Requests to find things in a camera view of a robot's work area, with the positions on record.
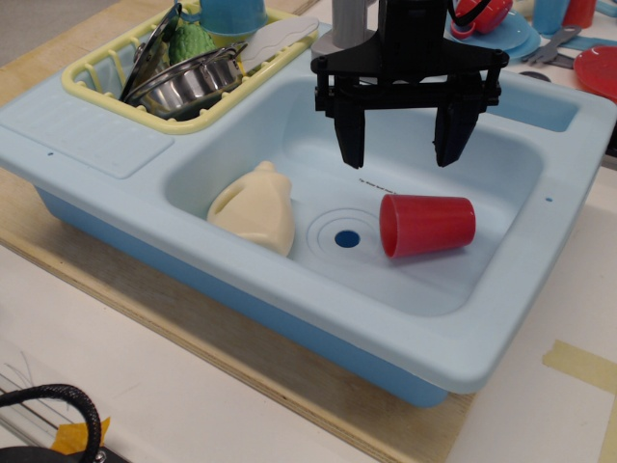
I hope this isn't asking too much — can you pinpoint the cream toy detergent bottle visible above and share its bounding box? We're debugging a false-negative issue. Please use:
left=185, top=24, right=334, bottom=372
left=206, top=161, right=295, bottom=257

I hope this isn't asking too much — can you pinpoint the red toy teacup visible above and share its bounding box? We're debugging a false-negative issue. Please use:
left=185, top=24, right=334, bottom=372
left=449, top=0, right=513, bottom=40

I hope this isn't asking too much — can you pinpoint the red cup at back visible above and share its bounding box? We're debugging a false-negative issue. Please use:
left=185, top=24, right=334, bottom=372
left=562, top=0, right=597, bottom=29

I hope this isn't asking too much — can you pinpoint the orange tape piece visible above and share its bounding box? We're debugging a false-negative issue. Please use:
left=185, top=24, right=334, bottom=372
left=50, top=422, right=89, bottom=455

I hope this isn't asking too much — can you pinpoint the red plastic cup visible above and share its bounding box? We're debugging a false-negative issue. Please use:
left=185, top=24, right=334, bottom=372
left=379, top=194, right=476, bottom=259

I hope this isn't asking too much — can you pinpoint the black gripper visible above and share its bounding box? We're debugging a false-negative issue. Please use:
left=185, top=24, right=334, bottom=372
left=310, top=1, right=509, bottom=169

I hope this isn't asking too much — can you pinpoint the blue plastic plate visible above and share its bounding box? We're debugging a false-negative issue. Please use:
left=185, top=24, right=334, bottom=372
left=444, top=12, right=541, bottom=63

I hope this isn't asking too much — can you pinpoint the yellow masking tape strip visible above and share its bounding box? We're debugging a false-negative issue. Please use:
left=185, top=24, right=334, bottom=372
left=542, top=340, right=616, bottom=395

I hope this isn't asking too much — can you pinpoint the yellow dish rack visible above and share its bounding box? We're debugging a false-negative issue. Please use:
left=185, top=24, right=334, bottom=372
left=61, top=13, right=317, bottom=135

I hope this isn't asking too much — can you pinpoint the steel toy pot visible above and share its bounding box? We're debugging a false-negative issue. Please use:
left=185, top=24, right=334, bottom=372
left=121, top=41, right=247, bottom=122

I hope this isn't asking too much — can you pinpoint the blue cup at back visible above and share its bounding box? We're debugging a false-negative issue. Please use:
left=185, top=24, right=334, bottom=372
left=532, top=0, right=569, bottom=35

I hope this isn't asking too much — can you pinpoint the grey toy fork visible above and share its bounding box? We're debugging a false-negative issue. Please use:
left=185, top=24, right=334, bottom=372
left=522, top=25, right=581, bottom=65

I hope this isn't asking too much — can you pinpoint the steel pot lid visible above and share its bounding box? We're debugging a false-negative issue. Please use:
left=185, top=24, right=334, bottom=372
left=120, top=3, right=182, bottom=102

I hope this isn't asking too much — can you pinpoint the red plastic plate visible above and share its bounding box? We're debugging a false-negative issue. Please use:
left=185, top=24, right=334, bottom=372
left=573, top=45, right=616, bottom=102

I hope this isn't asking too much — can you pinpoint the black braided cable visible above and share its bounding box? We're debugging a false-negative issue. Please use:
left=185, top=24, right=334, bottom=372
left=0, top=383, right=103, bottom=458

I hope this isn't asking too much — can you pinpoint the green toy vegetable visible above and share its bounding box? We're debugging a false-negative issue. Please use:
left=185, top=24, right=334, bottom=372
left=168, top=23, right=217, bottom=66

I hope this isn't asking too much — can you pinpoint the light blue toy sink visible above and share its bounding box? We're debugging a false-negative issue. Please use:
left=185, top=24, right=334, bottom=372
left=1, top=50, right=616, bottom=406

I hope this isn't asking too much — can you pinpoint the blue plastic cup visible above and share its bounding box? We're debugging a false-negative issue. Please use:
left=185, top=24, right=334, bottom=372
left=180, top=0, right=268, bottom=36

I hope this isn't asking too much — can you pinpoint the grey toy faucet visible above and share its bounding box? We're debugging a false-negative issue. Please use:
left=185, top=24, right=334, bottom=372
left=311, top=0, right=377, bottom=58

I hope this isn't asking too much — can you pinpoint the wooden base board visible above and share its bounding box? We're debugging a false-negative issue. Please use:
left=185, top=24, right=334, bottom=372
left=0, top=0, right=478, bottom=463

